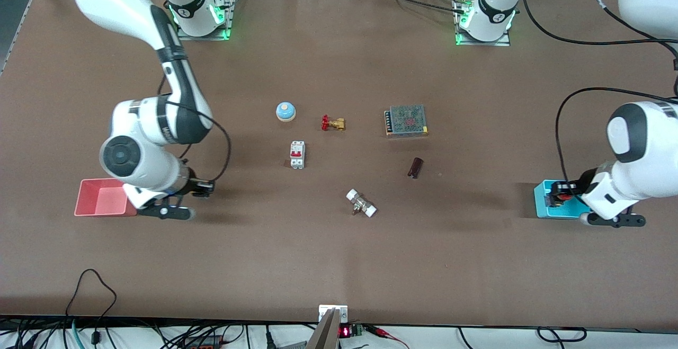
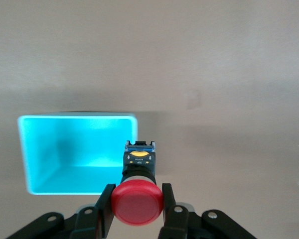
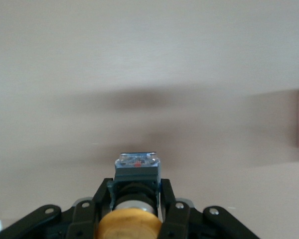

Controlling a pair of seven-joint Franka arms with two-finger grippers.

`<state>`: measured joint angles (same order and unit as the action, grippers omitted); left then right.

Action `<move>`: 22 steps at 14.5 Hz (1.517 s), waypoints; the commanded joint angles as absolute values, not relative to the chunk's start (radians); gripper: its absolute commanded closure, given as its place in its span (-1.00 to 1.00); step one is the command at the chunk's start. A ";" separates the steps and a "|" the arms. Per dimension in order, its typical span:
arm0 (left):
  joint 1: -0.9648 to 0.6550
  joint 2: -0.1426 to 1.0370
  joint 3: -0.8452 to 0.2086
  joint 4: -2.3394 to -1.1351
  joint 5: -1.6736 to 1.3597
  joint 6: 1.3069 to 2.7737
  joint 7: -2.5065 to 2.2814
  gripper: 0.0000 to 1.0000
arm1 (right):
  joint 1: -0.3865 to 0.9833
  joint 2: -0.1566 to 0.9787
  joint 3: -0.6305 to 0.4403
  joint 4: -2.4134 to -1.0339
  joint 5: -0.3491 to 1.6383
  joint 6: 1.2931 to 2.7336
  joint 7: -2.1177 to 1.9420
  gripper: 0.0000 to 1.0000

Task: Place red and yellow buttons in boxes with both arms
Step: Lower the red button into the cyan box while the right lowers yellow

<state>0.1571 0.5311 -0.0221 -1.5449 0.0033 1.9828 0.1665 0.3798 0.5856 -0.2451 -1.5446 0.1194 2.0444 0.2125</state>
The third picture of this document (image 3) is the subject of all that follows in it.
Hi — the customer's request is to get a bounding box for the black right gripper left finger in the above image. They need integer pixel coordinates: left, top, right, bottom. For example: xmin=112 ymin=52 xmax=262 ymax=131
xmin=0 ymin=177 xmax=115 ymax=239

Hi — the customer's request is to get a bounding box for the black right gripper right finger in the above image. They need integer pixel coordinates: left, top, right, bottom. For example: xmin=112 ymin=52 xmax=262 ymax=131
xmin=158 ymin=178 xmax=261 ymax=239

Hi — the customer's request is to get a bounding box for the yellow push button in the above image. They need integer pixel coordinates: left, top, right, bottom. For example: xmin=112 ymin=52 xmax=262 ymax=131
xmin=97 ymin=151 xmax=163 ymax=239

